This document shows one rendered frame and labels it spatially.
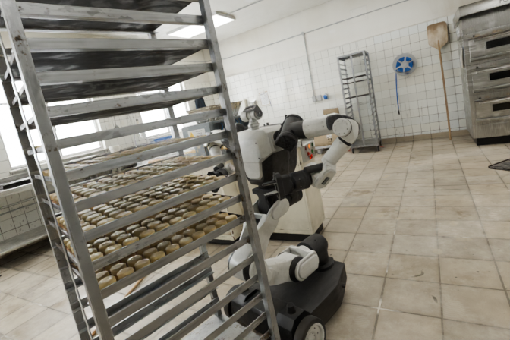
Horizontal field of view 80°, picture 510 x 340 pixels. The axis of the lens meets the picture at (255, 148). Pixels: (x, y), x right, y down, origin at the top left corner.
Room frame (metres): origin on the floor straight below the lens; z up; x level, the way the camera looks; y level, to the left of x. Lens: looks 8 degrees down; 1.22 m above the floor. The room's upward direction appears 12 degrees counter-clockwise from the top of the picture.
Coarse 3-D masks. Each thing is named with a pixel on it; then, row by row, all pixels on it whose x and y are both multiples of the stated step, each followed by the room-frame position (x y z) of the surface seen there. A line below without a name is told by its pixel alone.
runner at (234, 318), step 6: (258, 294) 1.21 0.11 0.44; (252, 300) 1.18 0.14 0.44; (258, 300) 1.20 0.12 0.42; (246, 306) 1.15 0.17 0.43; (252, 306) 1.17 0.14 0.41; (240, 312) 1.13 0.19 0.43; (246, 312) 1.15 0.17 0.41; (228, 318) 1.09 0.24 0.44; (234, 318) 1.11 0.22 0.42; (222, 324) 1.07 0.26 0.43; (228, 324) 1.09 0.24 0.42; (216, 330) 1.05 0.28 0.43; (222, 330) 1.07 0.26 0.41; (210, 336) 1.03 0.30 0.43; (216, 336) 1.04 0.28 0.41
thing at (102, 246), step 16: (176, 208) 1.22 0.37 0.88; (192, 208) 1.17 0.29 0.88; (208, 208) 1.15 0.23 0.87; (144, 224) 1.10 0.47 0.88; (160, 224) 1.05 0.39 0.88; (64, 240) 1.10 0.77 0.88; (96, 240) 1.02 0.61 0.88; (112, 240) 1.03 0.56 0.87; (128, 240) 0.96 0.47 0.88; (96, 256) 0.87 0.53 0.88
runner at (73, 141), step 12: (168, 120) 1.06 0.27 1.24; (180, 120) 1.09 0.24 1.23; (192, 120) 1.12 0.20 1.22; (96, 132) 0.90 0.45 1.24; (108, 132) 0.92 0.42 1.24; (120, 132) 0.94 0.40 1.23; (132, 132) 0.97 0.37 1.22; (60, 144) 0.83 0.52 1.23; (72, 144) 0.85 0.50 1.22; (84, 144) 0.87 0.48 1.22
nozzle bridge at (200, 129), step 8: (216, 120) 2.83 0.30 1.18; (184, 128) 2.76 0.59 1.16; (192, 128) 2.72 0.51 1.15; (200, 128) 2.66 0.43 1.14; (208, 128) 2.62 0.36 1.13; (216, 128) 2.83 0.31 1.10; (248, 128) 3.20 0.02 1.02; (184, 136) 2.77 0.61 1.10; (192, 136) 2.73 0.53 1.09; (200, 152) 2.70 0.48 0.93; (208, 152) 2.70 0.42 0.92
